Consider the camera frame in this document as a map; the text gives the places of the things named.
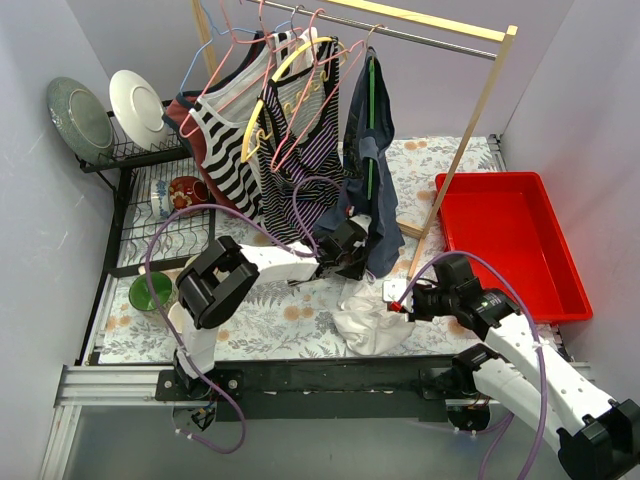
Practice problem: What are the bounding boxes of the blue white cup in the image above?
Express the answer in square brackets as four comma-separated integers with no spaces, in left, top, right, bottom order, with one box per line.
[150,179,173,220]

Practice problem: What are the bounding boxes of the green bowl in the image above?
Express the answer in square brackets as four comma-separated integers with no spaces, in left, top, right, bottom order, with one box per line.
[128,272,177,321]

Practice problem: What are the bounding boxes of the green patterned plate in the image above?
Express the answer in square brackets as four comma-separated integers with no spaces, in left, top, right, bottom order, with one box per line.
[46,77,114,165]

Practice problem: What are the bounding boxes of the green hanger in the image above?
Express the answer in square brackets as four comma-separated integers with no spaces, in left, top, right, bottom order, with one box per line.
[367,58,376,201]

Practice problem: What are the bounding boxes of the pink wire hanger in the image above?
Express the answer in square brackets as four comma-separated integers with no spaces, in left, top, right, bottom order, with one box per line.
[269,7,365,172]

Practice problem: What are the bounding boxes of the pink hanger on rack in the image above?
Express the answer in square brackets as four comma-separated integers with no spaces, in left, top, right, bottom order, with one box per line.
[178,0,301,139]

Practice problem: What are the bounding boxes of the white tank top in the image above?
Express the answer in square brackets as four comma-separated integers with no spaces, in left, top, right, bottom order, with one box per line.
[333,280,415,356]

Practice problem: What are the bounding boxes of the navy blue tank top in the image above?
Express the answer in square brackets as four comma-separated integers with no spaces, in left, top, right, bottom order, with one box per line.
[314,47,404,278]

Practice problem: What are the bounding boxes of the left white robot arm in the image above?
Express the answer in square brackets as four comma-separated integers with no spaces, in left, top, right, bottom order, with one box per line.
[170,214,371,400]

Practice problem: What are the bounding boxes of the white plate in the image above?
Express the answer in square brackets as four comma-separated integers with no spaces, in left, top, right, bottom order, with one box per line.
[109,70,169,151]

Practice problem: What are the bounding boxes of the red plastic bin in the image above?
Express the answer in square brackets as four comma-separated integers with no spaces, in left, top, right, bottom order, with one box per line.
[440,172,593,324]

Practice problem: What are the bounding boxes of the maroon tank top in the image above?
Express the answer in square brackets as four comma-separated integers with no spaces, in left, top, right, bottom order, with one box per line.
[162,30,266,224]

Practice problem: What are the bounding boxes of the black dish rack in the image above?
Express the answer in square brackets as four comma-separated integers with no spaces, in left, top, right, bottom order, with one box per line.
[77,112,215,366]

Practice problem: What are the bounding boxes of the wooden clothes rack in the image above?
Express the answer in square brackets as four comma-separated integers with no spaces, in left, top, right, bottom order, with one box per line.
[190,0,519,281]

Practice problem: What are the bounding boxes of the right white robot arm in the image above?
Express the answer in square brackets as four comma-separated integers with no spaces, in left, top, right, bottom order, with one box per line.
[389,251,639,479]

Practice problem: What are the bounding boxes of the black white striped top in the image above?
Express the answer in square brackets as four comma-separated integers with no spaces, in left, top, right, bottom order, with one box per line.
[180,31,296,220]

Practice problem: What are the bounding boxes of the floral table mat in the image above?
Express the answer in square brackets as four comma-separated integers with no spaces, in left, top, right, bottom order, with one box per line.
[97,135,566,364]

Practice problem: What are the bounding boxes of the red floral bowl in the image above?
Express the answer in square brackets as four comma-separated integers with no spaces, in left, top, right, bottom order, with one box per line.
[169,176,208,211]

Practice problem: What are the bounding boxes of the blue wire hanger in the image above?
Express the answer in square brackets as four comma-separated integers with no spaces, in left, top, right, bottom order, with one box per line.
[179,1,287,93]

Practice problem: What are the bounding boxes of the purple striped tank top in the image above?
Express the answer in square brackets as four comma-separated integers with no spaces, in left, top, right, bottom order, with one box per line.
[256,37,343,243]

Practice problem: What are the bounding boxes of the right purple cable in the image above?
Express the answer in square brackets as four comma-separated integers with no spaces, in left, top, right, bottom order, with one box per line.
[407,252,551,480]

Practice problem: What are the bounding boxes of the yellow hanger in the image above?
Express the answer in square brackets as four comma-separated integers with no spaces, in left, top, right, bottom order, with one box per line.
[241,36,349,163]

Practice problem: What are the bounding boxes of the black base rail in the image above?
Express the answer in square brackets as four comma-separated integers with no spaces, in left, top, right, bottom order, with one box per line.
[155,355,491,431]

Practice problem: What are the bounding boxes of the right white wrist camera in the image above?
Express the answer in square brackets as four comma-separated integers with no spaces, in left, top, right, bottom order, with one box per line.
[382,278,413,313]

